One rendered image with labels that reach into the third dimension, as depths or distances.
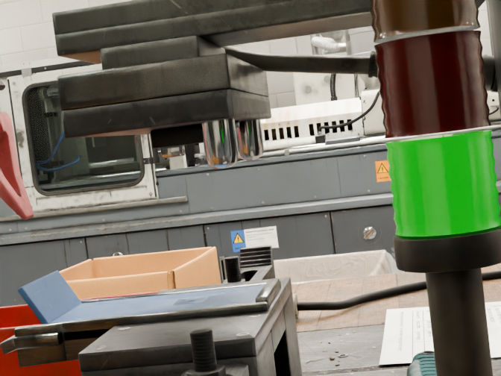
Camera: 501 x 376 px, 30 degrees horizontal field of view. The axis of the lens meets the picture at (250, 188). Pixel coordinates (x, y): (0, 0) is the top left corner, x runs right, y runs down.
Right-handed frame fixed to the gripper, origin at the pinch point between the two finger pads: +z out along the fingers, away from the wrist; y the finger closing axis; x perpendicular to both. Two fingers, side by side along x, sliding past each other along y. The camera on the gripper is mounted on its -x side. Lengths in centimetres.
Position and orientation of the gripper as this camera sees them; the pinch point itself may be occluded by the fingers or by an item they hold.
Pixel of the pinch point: (4, 222)
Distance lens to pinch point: 65.5
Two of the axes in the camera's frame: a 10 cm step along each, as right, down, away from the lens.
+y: 7.7, -6.1, -1.8
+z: 6.1, 7.9, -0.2
